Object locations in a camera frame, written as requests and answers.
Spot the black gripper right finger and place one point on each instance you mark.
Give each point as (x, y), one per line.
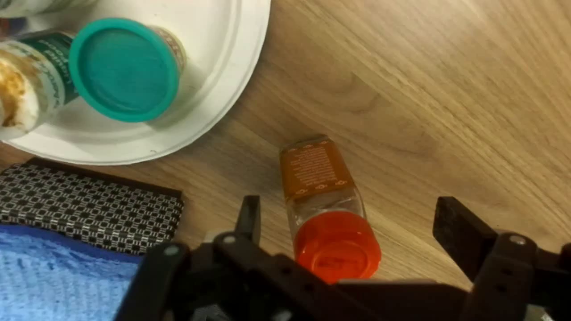
(505, 273)

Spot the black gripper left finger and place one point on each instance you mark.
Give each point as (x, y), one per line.
(237, 279)

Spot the orange cap spice jar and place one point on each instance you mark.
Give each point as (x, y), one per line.
(323, 202)

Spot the yellow tub teal lid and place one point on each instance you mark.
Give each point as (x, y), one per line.
(121, 72)

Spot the white paper plate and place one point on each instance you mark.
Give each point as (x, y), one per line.
(224, 65)

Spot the blue sponge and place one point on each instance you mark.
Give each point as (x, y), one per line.
(59, 279)

